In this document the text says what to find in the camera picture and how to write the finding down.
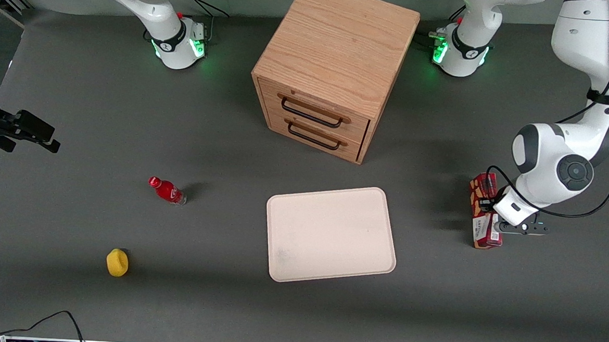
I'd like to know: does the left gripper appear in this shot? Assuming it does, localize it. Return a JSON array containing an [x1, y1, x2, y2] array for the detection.
[[478, 185, 542, 229]]

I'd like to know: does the red cookie box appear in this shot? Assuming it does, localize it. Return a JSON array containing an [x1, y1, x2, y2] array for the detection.
[[466, 171, 508, 251]]

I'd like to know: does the beige plastic tray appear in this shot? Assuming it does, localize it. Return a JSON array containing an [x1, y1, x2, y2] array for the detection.
[[262, 182, 401, 289]]

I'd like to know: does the small red bottle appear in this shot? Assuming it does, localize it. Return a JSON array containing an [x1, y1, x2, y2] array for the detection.
[[147, 176, 188, 206]]

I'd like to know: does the yellow foam piece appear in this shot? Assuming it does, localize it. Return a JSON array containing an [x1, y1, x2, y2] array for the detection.
[[105, 248, 130, 278]]

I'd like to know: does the wooden drawer cabinet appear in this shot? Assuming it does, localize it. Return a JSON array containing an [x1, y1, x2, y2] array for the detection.
[[247, 0, 422, 168]]

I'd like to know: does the black cable at table edge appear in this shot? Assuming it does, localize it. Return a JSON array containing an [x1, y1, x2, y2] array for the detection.
[[0, 307, 87, 342]]

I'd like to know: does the wooden drawer short handle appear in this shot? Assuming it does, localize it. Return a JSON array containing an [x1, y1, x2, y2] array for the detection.
[[265, 112, 366, 162]]

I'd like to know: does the wooden drawer long handle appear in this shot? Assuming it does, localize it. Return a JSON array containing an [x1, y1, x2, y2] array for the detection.
[[257, 79, 373, 144]]

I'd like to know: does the black right arm base cable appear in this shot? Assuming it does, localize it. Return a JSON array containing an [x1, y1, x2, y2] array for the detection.
[[178, 0, 231, 20]]

